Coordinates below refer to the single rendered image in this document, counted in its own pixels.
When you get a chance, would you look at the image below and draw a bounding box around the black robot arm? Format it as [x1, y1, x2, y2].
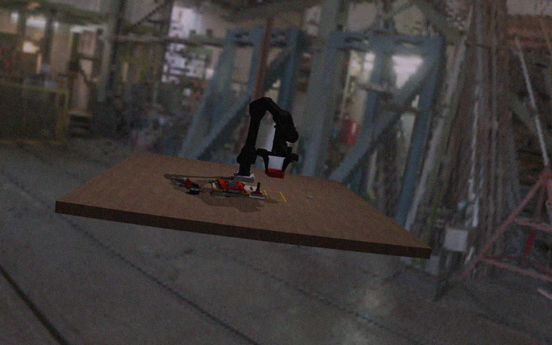
[237, 97, 299, 176]

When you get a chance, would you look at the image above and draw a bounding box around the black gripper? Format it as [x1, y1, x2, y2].
[256, 138, 299, 172]

